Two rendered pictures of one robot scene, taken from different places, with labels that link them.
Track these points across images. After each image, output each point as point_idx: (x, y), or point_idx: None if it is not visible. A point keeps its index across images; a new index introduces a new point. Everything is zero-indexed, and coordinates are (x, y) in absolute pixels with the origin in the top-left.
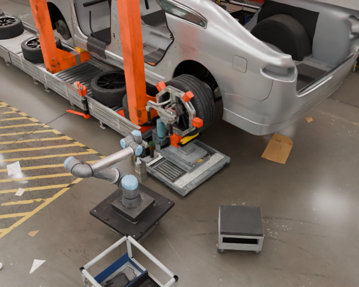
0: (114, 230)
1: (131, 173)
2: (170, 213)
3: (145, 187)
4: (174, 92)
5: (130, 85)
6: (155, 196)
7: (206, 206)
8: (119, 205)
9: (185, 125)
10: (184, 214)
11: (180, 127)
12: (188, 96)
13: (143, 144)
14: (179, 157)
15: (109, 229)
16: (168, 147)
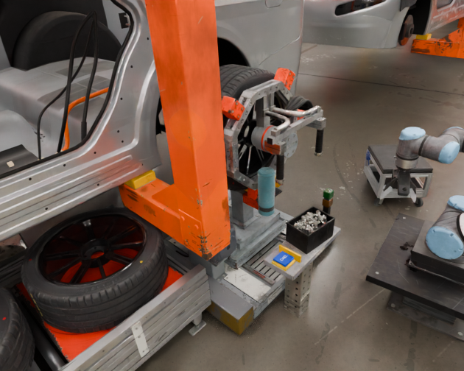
0: None
1: (283, 328)
2: (374, 255)
3: (381, 249)
4: (269, 88)
5: (211, 151)
6: (400, 235)
7: (341, 218)
8: None
9: (261, 158)
10: (367, 240)
11: (255, 170)
12: (293, 72)
13: (317, 215)
14: (264, 227)
15: (463, 344)
16: (238, 240)
